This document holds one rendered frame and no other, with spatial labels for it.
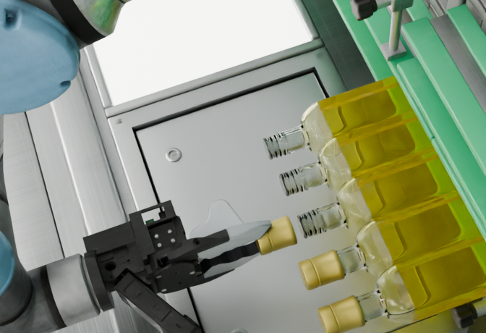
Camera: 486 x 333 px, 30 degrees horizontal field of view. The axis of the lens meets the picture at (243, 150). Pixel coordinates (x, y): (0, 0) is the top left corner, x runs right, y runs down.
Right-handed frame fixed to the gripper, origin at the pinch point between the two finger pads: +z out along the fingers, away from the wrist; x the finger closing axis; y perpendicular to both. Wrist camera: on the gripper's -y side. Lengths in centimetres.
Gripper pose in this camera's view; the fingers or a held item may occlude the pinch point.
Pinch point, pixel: (263, 239)
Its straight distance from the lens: 105.8
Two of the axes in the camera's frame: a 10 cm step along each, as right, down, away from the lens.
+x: 0.7, 5.1, 8.6
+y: -3.3, -8.0, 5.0
